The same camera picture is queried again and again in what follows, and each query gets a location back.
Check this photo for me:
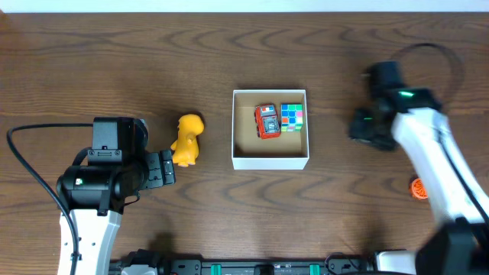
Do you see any colourful puzzle cube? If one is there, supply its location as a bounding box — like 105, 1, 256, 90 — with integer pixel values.
280, 103, 304, 132

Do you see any orange dinosaur toy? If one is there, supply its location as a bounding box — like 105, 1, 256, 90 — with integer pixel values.
170, 114, 205, 167

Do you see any orange round disc toy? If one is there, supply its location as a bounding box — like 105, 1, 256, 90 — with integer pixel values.
409, 177, 428, 200

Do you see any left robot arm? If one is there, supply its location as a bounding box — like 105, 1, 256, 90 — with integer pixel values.
57, 118, 176, 274

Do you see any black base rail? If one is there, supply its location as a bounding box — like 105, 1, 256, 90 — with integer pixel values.
108, 249, 374, 275

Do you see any white cardboard box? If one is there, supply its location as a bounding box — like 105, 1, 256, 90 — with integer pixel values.
232, 89, 309, 170

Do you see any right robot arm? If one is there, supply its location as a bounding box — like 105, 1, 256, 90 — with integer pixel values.
348, 61, 488, 274

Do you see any red toy car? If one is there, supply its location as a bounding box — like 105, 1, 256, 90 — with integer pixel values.
254, 103, 281, 140

